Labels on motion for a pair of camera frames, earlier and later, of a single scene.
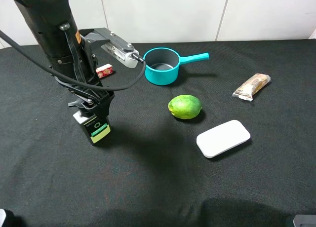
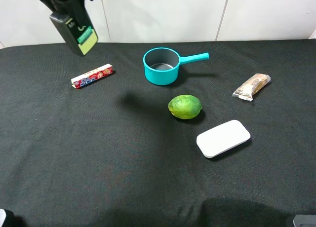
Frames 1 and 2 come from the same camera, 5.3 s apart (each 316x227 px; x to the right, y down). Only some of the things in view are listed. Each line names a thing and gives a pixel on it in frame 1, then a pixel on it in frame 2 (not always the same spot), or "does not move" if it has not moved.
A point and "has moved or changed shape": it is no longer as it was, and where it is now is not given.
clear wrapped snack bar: x=246 y=90 does not move
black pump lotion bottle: x=96 y=127 has moved or changed shape
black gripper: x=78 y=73 to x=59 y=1
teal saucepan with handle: x=162 y=66 does not move
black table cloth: x=219 y=133 does not move
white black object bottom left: x=8 y=219 does not move
